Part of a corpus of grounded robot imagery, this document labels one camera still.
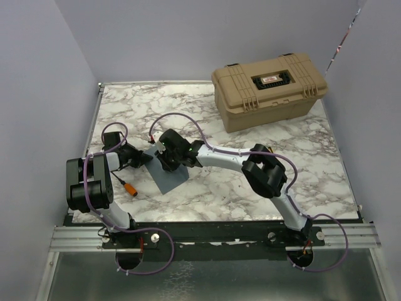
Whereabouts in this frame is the aluminium table frame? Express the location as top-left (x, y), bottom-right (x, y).
top-left (38, 81), bottom-right (397, 300)

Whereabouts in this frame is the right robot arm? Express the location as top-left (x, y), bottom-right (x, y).
top-left (155, 129), bottom-right (312, 245)

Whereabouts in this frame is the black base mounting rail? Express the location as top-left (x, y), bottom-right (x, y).
top-left (64, 213), bottom-right (326, 261)

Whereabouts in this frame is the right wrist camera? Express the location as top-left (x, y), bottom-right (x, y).
top-left (149, 131), bottom-right (163, 145)

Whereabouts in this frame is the tan plastic toolbox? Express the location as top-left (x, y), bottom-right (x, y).
top-left (211, 53), bottom-right (328, 133)

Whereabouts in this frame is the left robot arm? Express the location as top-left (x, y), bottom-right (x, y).
top-left (66, 132), bottom-right (153, 248)

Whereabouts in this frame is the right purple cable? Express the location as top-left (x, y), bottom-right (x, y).
top-left (148, 112), bottom-right (349, 273)

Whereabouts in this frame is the orange handled screwdriver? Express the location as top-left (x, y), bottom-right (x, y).
top-left (112, 172), bottom-right (138, 197)

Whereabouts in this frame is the grey blue envelope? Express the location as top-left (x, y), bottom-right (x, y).
top-left (145, 146), bottom-right (189, 194)

